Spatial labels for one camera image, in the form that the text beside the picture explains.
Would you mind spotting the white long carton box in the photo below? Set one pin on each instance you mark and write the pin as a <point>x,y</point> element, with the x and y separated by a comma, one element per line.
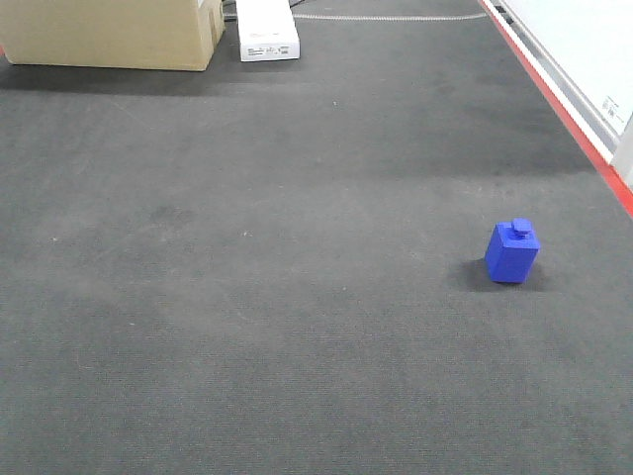
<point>266,31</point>

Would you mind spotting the blue block part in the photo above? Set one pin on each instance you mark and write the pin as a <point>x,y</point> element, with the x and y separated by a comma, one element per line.
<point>512,250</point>

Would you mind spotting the white conveyor side frame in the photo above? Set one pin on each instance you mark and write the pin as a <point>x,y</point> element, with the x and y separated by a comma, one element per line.
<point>586,47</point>

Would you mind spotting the brown cardboard box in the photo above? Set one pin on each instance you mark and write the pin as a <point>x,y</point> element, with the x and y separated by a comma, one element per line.
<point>162,35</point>

